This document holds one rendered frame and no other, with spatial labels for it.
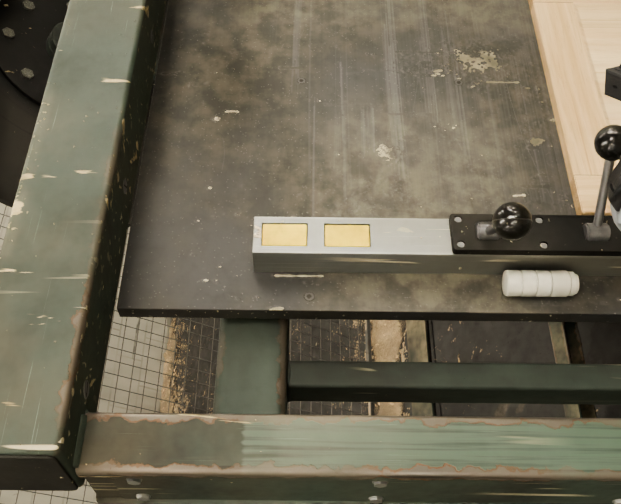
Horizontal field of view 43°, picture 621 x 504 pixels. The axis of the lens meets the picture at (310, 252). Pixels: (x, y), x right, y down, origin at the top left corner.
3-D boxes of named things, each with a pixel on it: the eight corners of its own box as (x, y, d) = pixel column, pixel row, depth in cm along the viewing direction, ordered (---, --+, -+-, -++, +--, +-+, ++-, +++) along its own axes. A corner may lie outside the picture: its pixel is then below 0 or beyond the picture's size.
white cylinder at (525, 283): (503, 301, 87) (574, 302, 87) (509, 287, 85) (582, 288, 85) (499, 278, 89) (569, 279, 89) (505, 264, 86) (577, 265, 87)
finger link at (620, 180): (603, 216, 74) (636, 155, 67) (595, 204, 75) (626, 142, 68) (646, 203, 75) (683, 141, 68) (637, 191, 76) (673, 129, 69)
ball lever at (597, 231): (617, 249, 85) (641, 131, 79) (582, 249, 85) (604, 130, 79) (605, 234, 89) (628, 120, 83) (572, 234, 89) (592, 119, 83)
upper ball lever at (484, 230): (502, 249, 87) (537, 239, 74) (468, 249, 87) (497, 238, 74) (502, 215, 88) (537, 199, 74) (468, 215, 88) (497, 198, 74)
